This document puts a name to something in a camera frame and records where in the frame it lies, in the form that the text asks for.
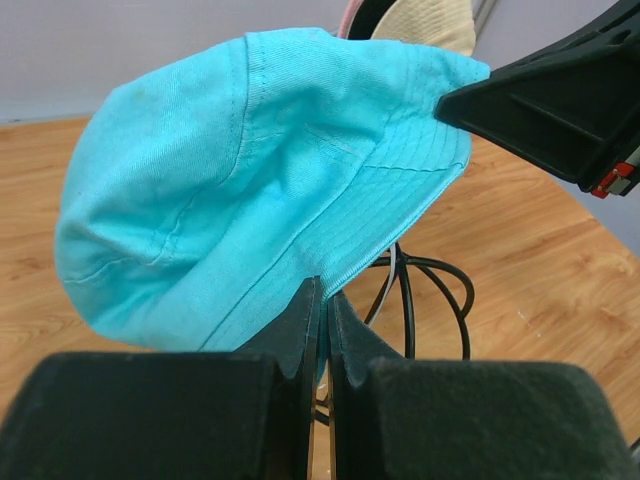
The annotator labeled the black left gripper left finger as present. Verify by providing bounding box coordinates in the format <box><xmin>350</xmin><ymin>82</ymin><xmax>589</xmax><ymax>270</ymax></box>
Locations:
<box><xmin>1</xmin><ymin>278</ymin><xmax>322</xmax><ymax>479</ymax></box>

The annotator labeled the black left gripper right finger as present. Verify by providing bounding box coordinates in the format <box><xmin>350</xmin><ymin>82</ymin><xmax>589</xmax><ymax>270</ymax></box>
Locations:
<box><xmin>328</xmin><ymin>294</ymin><xmax>635</xmax><ymax>479</ymax></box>

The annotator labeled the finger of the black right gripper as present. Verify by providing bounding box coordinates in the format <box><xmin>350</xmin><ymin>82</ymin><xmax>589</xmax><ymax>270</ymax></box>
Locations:
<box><xmin>435</xmin><ymin>0</ymin><xmax>639</xmax><ymax>193</ymax></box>

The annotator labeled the beige bucket hat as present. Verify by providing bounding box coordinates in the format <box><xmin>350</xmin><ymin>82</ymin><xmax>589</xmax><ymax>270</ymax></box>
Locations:
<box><xmin>372</xmin><ymin>0</ymin><xmax>476</xmax><ymax>56</ymax></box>

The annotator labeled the turquoise bucket hat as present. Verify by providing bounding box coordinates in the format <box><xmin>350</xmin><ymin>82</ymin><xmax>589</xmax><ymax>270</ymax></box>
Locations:
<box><xmin>54</xmin><ymin>28</ymin><xmax>490</xmax><ymax>351</ymax></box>

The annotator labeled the black pink-lined hat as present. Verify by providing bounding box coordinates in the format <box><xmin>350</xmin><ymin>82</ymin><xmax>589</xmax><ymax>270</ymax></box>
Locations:
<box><xmin>337</xmin><ymin>0</ymin><xmax>395</xmax><ymax>40</ymax></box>

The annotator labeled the black wire hat stand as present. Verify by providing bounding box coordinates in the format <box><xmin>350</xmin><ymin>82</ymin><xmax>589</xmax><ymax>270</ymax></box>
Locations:
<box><xmin>309</xmin><ymin>249</ymin><xmax>475</xmax><ymax>431</ymax></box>

